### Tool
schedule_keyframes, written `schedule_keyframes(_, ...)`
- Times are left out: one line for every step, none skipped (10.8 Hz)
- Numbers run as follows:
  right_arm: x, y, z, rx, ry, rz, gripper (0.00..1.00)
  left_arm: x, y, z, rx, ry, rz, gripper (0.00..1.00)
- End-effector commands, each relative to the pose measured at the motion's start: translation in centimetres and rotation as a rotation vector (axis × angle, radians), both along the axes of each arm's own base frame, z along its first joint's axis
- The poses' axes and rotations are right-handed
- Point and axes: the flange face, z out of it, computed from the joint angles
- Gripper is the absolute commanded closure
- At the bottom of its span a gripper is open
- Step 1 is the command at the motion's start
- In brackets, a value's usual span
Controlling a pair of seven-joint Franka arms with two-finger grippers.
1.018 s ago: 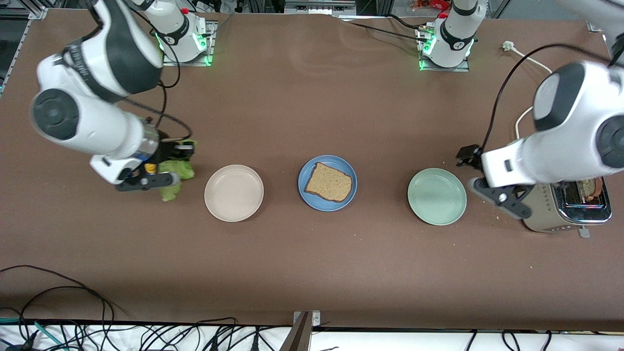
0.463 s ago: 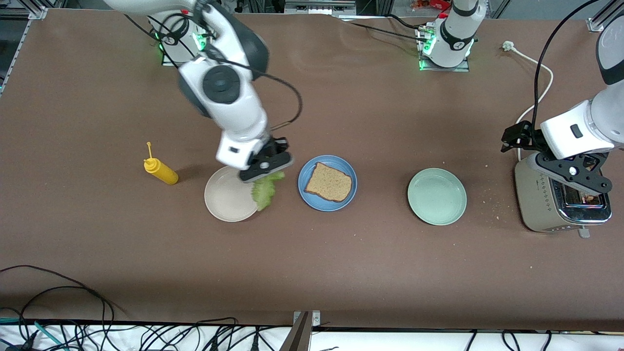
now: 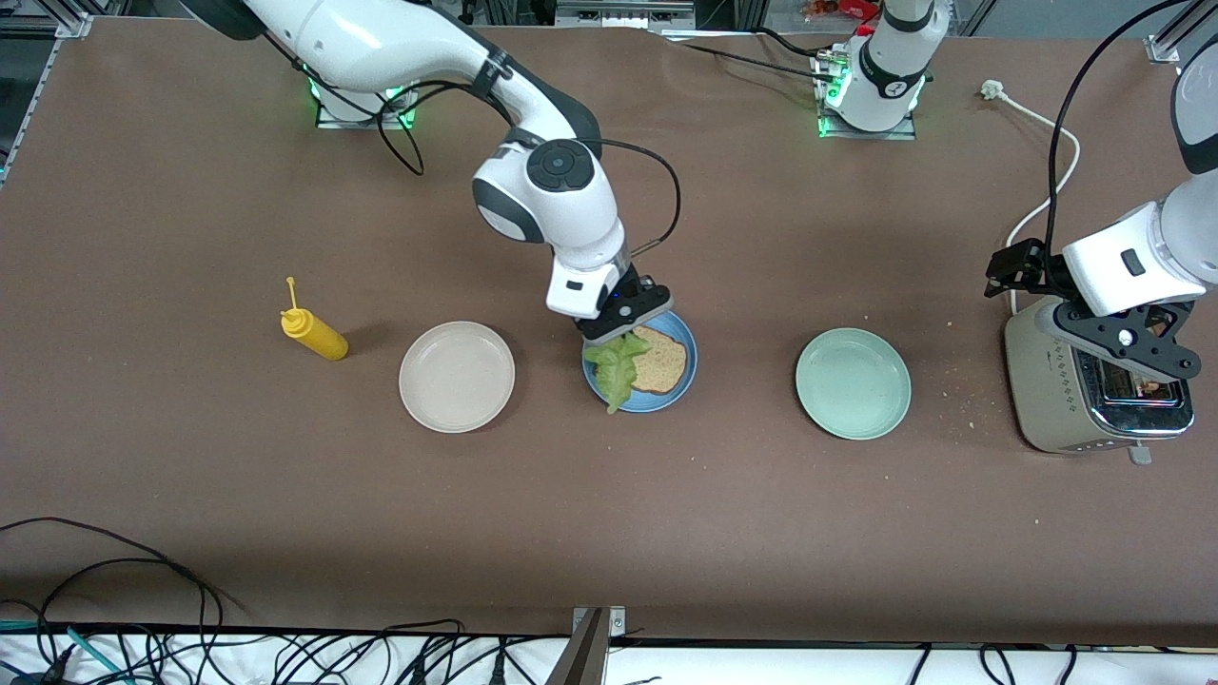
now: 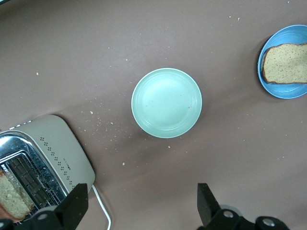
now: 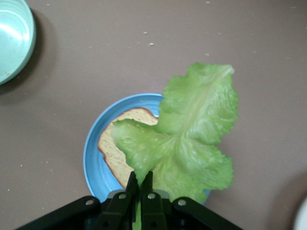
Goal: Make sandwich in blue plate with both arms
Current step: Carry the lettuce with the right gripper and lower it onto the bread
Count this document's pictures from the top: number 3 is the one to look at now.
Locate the brown bread slice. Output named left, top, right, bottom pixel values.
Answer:
left=623, top=326, right=689, bottom=395
left=1137, top=314, right=1173, bottom=396

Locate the green lettuce leaf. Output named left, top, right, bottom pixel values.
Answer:
left=583, top=331, right=654, bottom=416

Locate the yellow squeeze bottle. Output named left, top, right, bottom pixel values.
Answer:
left=280, top=277, right=350, bottom=362

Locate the blue round plate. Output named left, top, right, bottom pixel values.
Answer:
left=581, top=309, right=698, bottom=414

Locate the light green round plate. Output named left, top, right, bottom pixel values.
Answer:
left=796, top=328, right=913, bottom=441

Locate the beige round plate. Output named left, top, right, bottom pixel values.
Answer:
left=399, top=321, right=517, bottom=435

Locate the beige chrome toaster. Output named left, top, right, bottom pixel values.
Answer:
left=1004, top=295, right=1196, bottom=467

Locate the aluminium corner profile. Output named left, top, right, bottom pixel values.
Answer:
left=0, top=0, right=91, bottom=39
left=1147, top=0, right=1218, bottom=63

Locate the grey metal box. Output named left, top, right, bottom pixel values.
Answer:
left=555, top=0, right=696, bottom=29

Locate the red object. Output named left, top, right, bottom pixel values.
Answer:
left=804, top=0, right=881, bottom=22

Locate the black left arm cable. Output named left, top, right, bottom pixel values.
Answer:
left=1047, top=0, right=1190, bottom=277

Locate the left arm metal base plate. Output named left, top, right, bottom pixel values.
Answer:
left=816, top=52, right=916, bottom=141

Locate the white toaster power cable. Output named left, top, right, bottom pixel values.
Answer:
left=980, top=81, right=1081, bottom=315

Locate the black cable on table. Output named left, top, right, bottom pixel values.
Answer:
left=657, top=27, right=838, bottom=82

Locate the small metal bracket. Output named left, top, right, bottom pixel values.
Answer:
left=571, top=606, right=627, bottom=685

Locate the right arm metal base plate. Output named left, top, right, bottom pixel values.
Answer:
left=314, top=90, right=422, bottom=129

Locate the black looped cable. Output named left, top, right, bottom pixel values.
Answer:
left=0, top=517, right=229, bottom=685

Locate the teal cable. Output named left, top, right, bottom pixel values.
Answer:
left=0, top=618, right=129, bottom=685

